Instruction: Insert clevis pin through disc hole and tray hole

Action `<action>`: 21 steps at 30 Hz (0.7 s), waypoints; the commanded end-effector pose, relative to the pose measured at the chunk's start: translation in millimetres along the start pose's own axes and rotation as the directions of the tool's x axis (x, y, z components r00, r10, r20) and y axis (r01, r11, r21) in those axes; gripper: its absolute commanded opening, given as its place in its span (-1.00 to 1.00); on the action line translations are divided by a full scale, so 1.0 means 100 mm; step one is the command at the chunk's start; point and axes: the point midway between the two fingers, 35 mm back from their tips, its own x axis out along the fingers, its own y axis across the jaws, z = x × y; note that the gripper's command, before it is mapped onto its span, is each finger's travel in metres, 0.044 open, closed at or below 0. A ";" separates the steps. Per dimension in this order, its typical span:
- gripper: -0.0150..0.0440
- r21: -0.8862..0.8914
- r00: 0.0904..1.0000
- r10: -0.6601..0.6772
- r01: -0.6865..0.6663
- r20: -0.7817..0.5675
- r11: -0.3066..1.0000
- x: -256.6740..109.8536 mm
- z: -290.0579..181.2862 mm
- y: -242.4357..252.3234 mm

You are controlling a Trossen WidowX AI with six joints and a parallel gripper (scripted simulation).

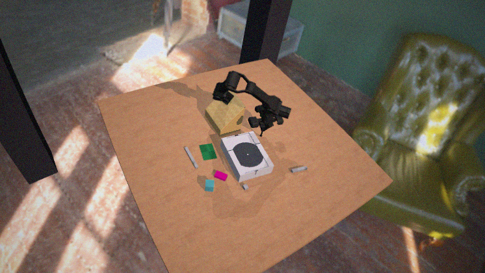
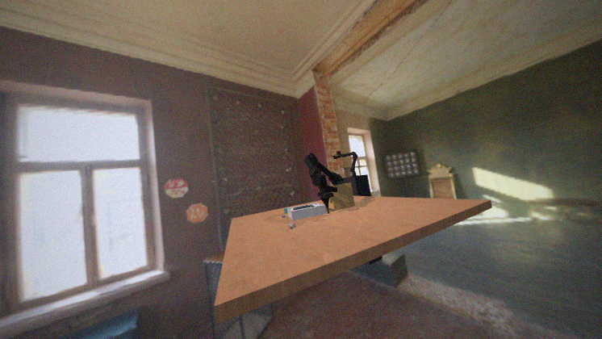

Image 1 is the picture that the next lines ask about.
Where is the teal block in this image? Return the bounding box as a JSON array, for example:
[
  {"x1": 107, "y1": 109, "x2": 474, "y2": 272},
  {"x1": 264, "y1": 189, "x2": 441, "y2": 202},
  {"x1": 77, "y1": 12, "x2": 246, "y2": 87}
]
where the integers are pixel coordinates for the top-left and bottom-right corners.
[{"x1": 205, "y1": 179, "x2": 215, "y2": 192}]

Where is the magenta rectangular block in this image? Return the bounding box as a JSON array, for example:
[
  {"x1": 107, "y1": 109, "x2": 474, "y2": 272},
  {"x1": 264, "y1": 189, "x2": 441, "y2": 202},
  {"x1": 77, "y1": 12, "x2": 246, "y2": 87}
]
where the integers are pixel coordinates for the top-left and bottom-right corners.
[{"x1": 214, "y1": 171, "x2": 228, "y2": 181}]

